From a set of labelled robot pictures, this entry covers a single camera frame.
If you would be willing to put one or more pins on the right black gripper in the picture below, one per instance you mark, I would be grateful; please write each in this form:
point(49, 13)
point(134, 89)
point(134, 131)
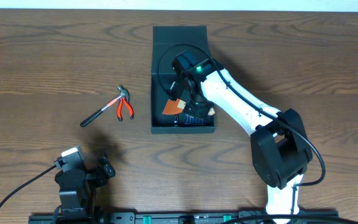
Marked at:
point(196, 112)

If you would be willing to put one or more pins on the precision screwdriver set case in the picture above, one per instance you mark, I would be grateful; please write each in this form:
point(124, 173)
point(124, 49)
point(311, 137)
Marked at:
point(194, 121)

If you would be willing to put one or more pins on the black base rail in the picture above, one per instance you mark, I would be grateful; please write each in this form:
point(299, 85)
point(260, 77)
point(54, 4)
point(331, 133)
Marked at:
point(170, 218)

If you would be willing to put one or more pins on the silver combination wrench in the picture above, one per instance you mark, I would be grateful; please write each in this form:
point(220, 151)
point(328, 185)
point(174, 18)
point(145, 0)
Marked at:
point(176, 121)

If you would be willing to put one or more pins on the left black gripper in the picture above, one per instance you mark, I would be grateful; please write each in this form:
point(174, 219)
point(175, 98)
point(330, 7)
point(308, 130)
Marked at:
point(97, 174)

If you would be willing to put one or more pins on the small hammer black handle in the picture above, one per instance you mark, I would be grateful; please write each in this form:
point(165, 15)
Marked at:
point(122, 98)

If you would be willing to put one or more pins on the black open gift box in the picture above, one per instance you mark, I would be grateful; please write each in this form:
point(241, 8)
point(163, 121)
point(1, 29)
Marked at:
point(163, 75)

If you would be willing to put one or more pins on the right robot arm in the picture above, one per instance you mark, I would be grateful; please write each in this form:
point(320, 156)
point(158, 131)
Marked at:
point(280, 147)

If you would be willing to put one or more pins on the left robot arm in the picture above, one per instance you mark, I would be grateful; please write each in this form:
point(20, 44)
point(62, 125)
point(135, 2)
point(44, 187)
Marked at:
point(78, 189)

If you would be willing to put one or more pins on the orange scraper wooden handle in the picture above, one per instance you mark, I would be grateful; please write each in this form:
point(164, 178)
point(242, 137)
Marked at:
point(172, 107)

